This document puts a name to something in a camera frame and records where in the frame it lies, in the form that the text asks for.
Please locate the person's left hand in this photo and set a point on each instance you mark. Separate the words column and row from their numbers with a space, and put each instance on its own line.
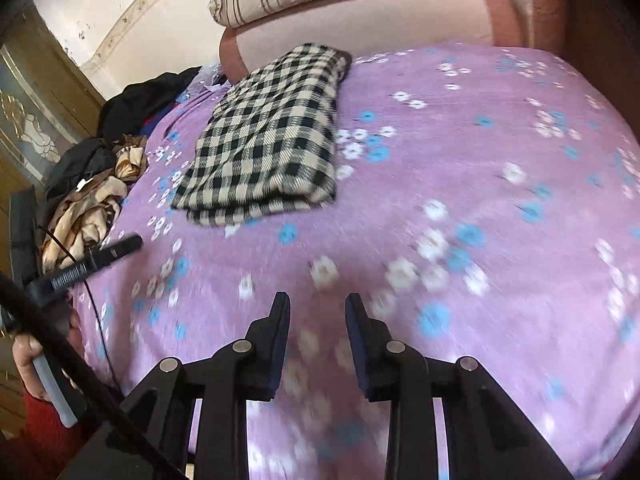
column 30, row 365

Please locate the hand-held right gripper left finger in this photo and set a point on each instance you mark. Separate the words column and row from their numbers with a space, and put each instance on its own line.
column 277, row 345

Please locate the black clothes pile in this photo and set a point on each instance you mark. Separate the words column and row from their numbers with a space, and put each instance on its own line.
column 145, row 97

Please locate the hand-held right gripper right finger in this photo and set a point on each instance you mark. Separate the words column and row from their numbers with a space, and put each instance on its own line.
column 357, row 345

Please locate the pink padded headboard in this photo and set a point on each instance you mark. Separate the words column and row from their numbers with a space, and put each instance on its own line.
column 375, row 25

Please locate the black and beige checked garment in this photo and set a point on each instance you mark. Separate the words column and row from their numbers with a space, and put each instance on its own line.
column 270, row 145

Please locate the wardrobe door with gold decor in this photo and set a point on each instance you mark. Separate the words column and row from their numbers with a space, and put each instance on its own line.
column 35, row 110

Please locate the dark grey jacket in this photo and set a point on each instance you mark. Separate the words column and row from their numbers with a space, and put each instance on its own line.
column 80, row 165

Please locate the brown wooden cabinet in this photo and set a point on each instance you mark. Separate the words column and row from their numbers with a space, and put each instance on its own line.
column 600, row 20

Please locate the person's left forearm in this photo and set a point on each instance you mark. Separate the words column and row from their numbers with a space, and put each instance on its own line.
column 55, row 430

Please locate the brown satin patterned cloth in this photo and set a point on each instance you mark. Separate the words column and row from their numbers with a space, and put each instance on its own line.
column 85, row 215

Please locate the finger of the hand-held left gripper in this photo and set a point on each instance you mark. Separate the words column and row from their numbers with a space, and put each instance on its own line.
column 85, row 267

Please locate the purple floral bed sheet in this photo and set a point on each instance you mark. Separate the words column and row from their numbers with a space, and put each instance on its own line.
column 475, row 185

